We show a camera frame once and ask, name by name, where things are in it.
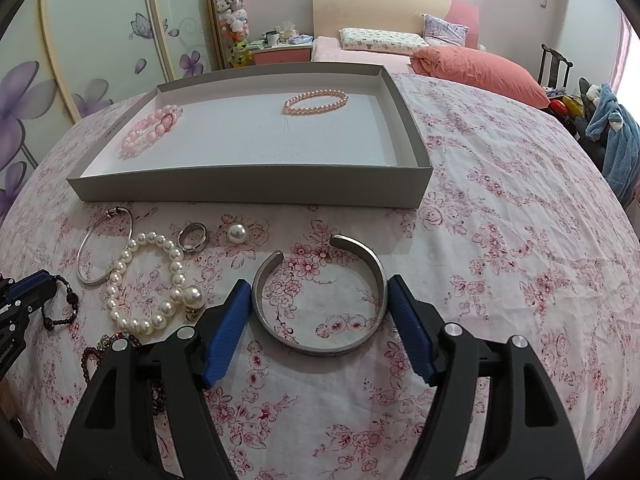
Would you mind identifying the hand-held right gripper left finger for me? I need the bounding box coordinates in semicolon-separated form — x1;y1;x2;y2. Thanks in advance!
55;279;252;480

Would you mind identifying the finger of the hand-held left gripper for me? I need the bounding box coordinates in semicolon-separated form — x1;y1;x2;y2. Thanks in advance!
0;269;57;311

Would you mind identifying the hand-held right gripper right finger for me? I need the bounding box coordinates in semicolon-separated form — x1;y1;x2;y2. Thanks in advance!
386;274;586;480

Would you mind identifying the wide silver cuff bracelet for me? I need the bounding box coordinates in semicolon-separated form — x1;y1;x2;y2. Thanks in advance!
251;234;388;356

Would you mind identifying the black bead bracelet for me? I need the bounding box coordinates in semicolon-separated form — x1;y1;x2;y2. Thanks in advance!
39;274;79;332

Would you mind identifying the thin silver bangle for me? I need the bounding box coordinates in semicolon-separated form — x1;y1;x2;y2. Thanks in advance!
76;206;134;287

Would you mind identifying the white pearl bracelet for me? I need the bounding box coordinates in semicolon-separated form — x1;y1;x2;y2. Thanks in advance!
105;231;187;332

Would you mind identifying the dark red bead bracelet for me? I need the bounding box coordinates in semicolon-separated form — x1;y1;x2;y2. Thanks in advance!
81;331;168;413

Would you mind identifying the silver ring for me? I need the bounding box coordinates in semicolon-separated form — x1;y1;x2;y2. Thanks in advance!
178;222;207;253

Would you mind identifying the shallow grey cardboard box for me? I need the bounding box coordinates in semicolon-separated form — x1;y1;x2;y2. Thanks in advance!
66;62;434;209

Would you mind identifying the pink glass bead bracelet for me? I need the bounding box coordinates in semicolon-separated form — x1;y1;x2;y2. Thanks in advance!
120;105;183;157

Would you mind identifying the pink pearl bracelet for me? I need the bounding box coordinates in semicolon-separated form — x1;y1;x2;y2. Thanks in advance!
283;90;348;116

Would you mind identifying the wardrobe with purple flower doors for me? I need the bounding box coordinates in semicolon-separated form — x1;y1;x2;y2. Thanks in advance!
0;0;226;221

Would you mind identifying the folded salmon quilt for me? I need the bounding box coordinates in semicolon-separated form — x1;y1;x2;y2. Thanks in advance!
410;45;551;109

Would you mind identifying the pile of colourful toys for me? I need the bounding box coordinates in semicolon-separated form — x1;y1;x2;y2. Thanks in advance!
547;87;587;122

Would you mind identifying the blue fleece robe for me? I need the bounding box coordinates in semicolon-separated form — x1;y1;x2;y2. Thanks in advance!
585;82;640;206

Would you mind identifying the pink and beige nightstand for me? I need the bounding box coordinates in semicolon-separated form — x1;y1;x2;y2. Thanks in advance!
250;35;315;66

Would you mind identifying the bed with pink sheet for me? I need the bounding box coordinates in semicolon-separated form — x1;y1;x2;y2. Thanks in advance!
311;36;481;77

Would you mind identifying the white patterned pillow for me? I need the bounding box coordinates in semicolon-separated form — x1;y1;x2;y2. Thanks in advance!
339;28;426;56

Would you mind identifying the dark wooden chair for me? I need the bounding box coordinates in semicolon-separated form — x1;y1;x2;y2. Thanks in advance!
539;43;573;88

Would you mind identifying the purple floral pillow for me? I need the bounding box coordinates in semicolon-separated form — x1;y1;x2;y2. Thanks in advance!
422;14;471;47

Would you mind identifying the plush toy tower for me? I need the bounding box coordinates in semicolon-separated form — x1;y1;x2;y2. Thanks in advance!
215;0;251;68

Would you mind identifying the beige and pink headboard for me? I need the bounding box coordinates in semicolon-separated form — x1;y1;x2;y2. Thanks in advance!
312;0;481;48

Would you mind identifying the pink curtain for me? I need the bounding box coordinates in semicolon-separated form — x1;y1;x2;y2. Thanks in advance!
617;10;640;86

